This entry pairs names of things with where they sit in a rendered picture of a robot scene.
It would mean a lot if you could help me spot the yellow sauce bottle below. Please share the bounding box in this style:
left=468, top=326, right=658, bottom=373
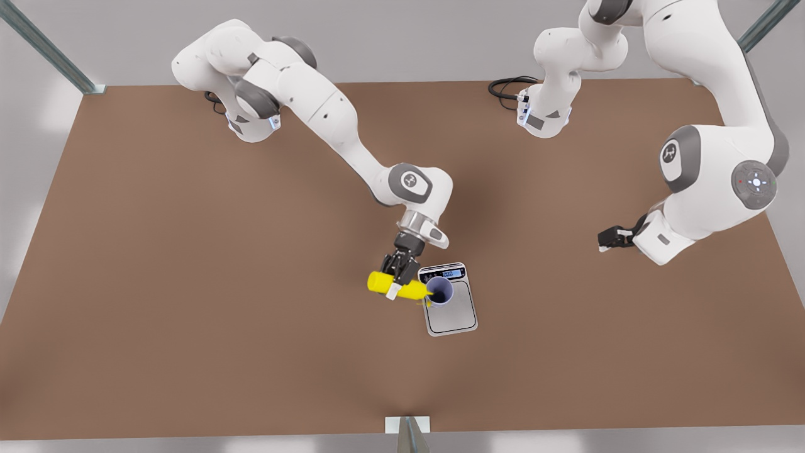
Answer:
left=367, top=271, right=436, bottom=307

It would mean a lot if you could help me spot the blue cup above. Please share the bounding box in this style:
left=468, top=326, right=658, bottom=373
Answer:
left=426, top=276, right=455, bottom=306

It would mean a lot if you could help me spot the silver kitchen scale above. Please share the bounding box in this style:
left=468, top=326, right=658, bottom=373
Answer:
left=418, top=262, right=479, bottom=337

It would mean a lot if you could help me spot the silver frame post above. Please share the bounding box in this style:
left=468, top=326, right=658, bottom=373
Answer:
left=737, top=0, right=802, bottom=53
left=385, top=416, right=431, bottom=453
left=0, top=0, right=106, bottom=95

